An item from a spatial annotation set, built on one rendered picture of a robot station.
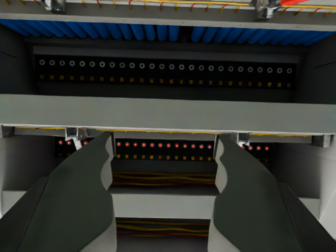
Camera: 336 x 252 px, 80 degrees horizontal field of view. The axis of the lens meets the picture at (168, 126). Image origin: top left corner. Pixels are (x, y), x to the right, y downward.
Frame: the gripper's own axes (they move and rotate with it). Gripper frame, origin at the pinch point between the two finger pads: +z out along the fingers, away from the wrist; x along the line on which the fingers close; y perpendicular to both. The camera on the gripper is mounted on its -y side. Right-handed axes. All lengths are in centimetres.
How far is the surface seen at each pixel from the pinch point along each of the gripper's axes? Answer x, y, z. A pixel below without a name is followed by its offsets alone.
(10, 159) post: -30.3, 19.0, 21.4
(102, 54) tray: -13.2, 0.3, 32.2
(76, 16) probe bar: -12.5, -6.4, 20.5
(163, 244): 0, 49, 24
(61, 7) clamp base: -13.4, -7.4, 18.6
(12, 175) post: -30.3, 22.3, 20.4
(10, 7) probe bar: -21.3, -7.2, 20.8
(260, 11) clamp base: 11.4, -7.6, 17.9
